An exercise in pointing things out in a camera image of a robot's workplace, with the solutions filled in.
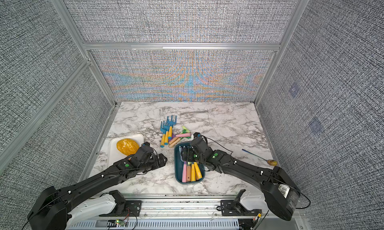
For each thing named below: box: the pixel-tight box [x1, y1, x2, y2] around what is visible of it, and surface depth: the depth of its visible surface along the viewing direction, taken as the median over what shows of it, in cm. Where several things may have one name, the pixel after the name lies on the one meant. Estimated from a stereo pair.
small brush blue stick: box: [241, 149, 278, 166], surface depth 90 cm
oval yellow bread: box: [116, 138, 140, 156], surface depth 92 cm
